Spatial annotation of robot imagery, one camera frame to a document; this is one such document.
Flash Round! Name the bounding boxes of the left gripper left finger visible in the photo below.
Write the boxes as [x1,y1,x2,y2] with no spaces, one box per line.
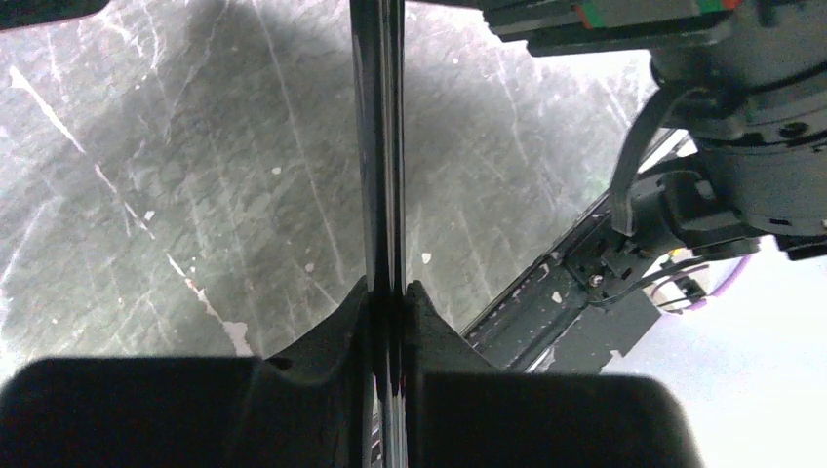
[1,281,373,467]

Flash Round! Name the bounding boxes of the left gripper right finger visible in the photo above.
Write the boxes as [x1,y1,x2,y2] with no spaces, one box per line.
[405,281,702,467]

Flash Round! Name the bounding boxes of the pink and black folding umbrella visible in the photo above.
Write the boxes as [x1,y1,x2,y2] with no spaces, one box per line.
[350,1,408,467]

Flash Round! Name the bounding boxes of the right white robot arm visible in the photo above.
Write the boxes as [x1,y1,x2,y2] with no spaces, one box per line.
[477,1,826,260]

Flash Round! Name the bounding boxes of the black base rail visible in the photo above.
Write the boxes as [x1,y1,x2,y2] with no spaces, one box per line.
[459,129,764,376]

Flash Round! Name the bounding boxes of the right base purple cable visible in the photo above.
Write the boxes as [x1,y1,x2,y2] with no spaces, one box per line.
[649,254,754,315]

